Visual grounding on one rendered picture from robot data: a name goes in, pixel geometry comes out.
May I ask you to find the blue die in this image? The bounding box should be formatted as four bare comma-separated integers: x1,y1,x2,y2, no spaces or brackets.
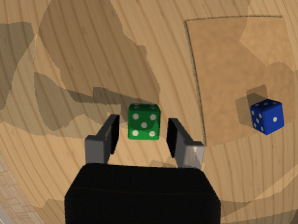
250,99,284,135

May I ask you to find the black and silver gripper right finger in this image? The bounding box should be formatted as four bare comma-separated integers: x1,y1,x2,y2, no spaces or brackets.
166,118,205,170

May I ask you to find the green die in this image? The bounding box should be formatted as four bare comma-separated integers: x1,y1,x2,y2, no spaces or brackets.
128,103,161,140

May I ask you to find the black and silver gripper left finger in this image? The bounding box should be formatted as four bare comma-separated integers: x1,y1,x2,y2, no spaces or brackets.
84,114,120,164

